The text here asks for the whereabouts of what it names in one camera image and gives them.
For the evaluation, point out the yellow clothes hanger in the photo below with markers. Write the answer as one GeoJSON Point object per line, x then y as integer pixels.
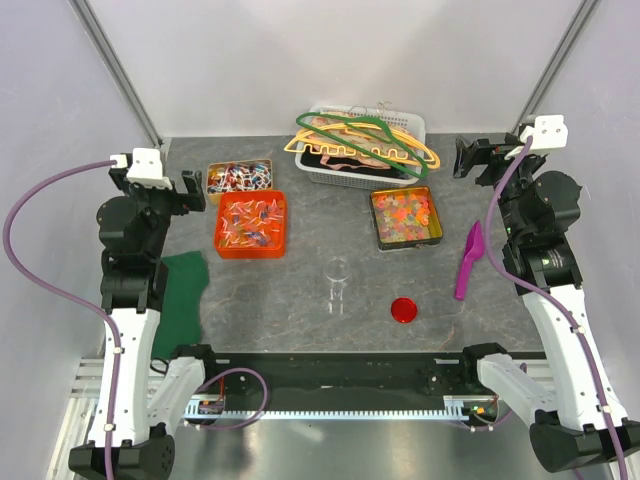
{"type": "Point", "coordinates": [385, 142]}

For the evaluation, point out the white plastic basket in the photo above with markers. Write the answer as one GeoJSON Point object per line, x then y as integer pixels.
{"type": "Point", "coordinates": [382, 123]}

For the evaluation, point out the gold tin of gummies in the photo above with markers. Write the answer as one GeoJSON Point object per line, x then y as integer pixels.
{"type": "Point", "coordinates": [405, 218]}

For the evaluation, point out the gold tin of candies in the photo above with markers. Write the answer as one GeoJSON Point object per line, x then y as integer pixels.
{"type": "Point", "coordinates": [238, 176]}

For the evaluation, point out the orange clothes hanger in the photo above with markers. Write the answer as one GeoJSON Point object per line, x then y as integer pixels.
{"type": "Point", "coordinates": [364, 147]}

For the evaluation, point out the green cloth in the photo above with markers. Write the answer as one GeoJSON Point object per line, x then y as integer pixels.
{"type": "Point", "coordinates": [188, 278]}

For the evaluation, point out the green clothes hanger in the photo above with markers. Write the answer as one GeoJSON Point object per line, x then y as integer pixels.
{"type": "Point", "coordinates": [370, 142]}

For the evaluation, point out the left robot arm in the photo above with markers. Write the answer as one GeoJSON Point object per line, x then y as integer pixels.
{"type": "Point", "coordinates": [132, 436]}

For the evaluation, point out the red jar lid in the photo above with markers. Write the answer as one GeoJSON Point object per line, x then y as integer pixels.
{"type": "Point", "coordinates": [404, 310]}

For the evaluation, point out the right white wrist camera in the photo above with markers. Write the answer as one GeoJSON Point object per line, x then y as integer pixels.
{"type": "Point", "coordinates": [548, 132]}

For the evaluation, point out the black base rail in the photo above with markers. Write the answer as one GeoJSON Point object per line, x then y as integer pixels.
{"type": "Point", "coordinates": [427, 373]}

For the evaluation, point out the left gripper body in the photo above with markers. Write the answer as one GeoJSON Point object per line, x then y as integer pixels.
{"type": "Point", "coordinates": [165, 201]}

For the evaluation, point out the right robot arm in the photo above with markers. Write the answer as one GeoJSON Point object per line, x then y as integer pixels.
{"type": "Point", "coordinates": [581, 422]}

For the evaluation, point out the purple plastic scoop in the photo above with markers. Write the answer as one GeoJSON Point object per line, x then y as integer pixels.
{"type": "Point", "coordinates": [473, 252]}

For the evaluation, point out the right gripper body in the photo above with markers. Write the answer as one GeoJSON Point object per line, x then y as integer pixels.
{"type": "Point", "coordinates": [514, 173]}

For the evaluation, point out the orange tray of lollipops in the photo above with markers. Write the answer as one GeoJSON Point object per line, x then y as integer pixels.
{"type": "Point", "coordinates": [251, 225]}

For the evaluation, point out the floral pink cloth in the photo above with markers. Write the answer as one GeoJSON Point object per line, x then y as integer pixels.
{"type": "Point", "coordinates": [350, 145]}

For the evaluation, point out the clear glass jar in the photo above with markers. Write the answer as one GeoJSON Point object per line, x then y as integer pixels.
{"type": "Point", "coordinates": [337, 274]}

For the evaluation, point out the grey cable duct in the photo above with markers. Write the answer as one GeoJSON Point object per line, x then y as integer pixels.
{"type": "Point", "coordinates": [447, 408]}

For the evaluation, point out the black garment in basket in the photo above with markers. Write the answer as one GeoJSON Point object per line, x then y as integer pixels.
{"type": "Point", "coordinates": [350, 165]}

